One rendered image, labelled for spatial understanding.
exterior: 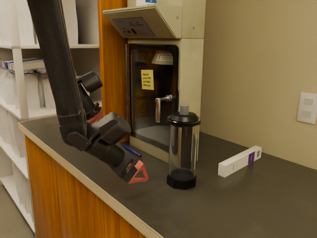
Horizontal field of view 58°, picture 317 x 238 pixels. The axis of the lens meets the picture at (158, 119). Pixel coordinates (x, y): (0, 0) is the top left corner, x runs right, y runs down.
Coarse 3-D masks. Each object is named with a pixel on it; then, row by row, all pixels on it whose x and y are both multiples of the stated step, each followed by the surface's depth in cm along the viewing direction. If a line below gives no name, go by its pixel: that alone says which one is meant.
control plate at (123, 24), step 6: (120, 18) 105; (126, 18) 102; (132, 18) 100; (138, 18) 97; (120, 24) 109; (126, 24) 106; (132, 24) 103; (138, 24) 101; (144, 24) 98; (126, 30) 110; (144, 30) 102; (150, 30) 99
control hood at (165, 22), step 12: (108, 12) 107; (120, 12) 101; (132, 12) 97; (144, 12) 92; (156, 12) 88; (168, 12) 90; (180, 12) 93; (156, 24) 94; (168, 24) 91; (180, 24) 94; (132, 36) 112; (144, 36) 106; (156, 36) 101; (168, 36) 96; (180, 36) 95
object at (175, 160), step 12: (168, 120) 90; (180, 132) 88; (192, 132) 89; (180, 144) 90; (192, 144) 90; (180, 156) 91; (192, 156) 91; (168, 168) 96; (180, 168) 92; (192, 168) 93; (180, 180) 93
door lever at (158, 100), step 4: (168, 96) 104; (156, 100) 101; (160, 100) 102; (164, 100) 103; (168, 100) 104; (156, 104) 102; (160, 104) 102; (156, 108) 102; (160, 108) 103; (156, 112) 103; (160, 112) 103; (156, 116) 103; (160, 116) 103; (156, 120) 104; (160, 120) 104
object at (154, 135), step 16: (144, 48) 110; (160, 48) 103; (176, 48) 97; (144, 64) 112; (160, 64) 104; (176, 64) 98; (160, 80) 106; (176, 80) 100; (144, 96) 115; (160, 96) 107; (176, 96) 101; (144, 112) 117; (144, 128) 119; (160, 128) 111; (160, 144) 112
